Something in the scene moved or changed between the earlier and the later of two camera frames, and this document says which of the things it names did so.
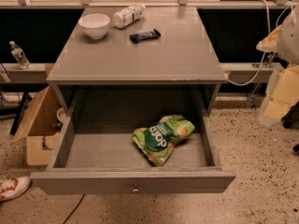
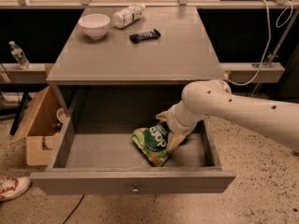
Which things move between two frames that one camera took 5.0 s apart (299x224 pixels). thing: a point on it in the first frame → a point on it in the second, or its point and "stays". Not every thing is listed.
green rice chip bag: [157, 140] stays
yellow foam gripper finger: [269, 44] → [163, 116]
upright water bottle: [20, 56] stays
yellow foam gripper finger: [281, 95] → [174, 139]
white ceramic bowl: [95, 24] stays
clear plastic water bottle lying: [127, 15] stays
